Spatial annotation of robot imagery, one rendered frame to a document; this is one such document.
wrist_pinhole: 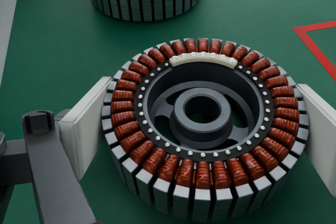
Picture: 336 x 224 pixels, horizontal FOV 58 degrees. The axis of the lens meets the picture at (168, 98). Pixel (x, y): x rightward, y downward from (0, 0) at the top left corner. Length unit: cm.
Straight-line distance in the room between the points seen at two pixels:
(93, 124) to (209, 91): 7
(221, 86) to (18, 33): 19
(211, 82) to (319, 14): 15
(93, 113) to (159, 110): 5
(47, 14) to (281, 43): 21
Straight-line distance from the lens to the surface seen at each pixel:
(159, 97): 19
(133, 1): 26
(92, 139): 16
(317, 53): 27
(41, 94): 24
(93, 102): 16
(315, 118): 17
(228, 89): 20
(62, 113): 16
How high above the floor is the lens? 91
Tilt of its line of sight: 49 degrees down
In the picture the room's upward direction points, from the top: 2 degrees counter-clockwise
